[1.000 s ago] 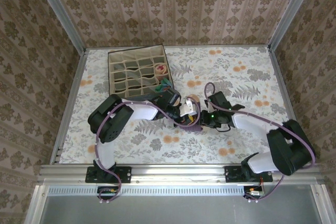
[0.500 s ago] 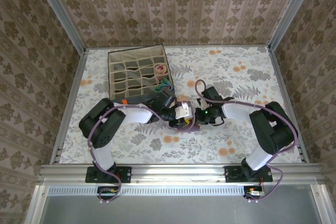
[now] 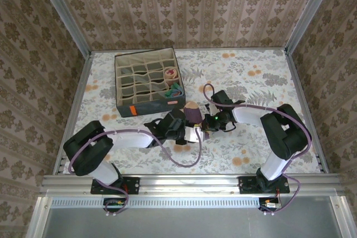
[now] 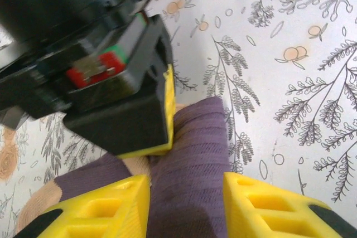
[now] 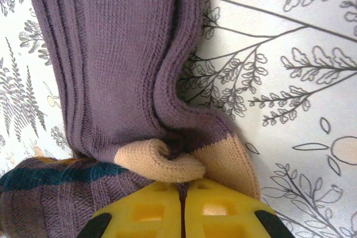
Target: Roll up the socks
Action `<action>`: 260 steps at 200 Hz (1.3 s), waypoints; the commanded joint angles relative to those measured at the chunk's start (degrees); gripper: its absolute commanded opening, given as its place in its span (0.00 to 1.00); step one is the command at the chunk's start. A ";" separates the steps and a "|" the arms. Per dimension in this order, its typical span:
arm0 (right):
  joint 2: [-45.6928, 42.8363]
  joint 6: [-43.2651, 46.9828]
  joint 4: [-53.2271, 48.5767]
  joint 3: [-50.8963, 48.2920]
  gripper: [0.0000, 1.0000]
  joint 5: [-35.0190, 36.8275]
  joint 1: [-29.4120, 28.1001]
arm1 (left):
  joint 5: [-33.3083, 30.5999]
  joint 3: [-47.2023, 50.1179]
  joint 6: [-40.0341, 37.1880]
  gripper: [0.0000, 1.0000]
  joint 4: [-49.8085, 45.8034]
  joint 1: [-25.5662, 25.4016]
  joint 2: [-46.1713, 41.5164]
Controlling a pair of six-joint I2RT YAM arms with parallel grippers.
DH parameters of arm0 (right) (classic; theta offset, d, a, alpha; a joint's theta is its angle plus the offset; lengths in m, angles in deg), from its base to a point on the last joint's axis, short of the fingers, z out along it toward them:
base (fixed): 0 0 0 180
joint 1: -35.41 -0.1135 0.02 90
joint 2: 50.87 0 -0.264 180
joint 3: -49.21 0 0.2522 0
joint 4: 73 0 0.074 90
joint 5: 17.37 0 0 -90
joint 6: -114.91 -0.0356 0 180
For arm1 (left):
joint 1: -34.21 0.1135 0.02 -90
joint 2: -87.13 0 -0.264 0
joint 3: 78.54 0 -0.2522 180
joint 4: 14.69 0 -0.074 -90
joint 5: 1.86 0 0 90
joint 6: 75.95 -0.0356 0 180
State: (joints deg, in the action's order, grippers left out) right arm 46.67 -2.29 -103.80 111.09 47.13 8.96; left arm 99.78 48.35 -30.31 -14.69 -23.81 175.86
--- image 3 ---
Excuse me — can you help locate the purple sock with tan toe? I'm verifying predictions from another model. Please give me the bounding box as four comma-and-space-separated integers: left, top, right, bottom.
182, 101, 210, 141

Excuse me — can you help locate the dark fabric sock organizer box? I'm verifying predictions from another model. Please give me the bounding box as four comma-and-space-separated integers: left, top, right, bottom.
114, 47, 187, 118

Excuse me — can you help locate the teal sock with green toe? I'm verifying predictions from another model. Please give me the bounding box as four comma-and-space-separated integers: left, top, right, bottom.
164, 83, 185, 99

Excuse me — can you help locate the tan sock with maroon toe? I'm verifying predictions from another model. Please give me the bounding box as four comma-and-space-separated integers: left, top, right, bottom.
163, 66, 179, 81

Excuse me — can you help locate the floral tablecloth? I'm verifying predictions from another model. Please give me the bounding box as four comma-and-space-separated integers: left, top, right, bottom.
63, 48, 321, 174

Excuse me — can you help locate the grey metal panel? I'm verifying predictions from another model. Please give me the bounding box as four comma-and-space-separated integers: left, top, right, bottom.
41, 207, 344, 238

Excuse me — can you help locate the aluminium frame cross rail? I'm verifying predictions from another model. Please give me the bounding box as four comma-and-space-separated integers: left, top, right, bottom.
41, 173, 342, 197

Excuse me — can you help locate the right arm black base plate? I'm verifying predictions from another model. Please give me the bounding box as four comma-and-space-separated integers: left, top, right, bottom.
239, 176, 290, 195

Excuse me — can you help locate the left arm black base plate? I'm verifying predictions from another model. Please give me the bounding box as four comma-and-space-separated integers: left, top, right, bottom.
91, 177, 141, 195

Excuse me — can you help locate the slotted grey cable duct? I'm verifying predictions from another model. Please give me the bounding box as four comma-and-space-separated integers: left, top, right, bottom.
50, 197, 279, 208

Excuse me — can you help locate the aluminium frame post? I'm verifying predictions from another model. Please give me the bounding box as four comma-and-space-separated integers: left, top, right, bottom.
32, 0, 93, 57
283, 0, 340, 55

